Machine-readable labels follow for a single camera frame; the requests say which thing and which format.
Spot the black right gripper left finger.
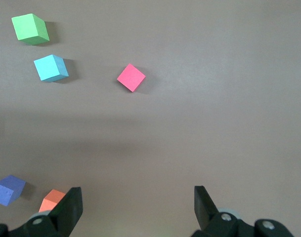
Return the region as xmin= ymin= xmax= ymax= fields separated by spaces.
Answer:
xmin=0 ymin=187 xmax=84 ymax=237

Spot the orange foam cube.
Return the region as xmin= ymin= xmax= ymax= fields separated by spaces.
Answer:
xmin=38 ymin=189 xmax=67 ymax=213

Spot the green foam cube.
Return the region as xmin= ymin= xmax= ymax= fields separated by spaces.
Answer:
xmin=11 ymin=13 xmax=50 ymax=46

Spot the violet blue foam cube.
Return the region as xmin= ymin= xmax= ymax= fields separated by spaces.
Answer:
xmin=0 ymin=174 xmax=27 ymax=207

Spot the light blue foam cube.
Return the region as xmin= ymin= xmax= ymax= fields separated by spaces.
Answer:
xmin=33 ymin=54 xmax=69 ymax=82

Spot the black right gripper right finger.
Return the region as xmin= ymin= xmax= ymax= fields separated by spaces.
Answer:
xmin=191 ymin=185 xmax=295 ymax=237

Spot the red foam cube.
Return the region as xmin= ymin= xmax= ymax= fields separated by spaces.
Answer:
xmin=116 ymin=63 xmax=146 ymax=93

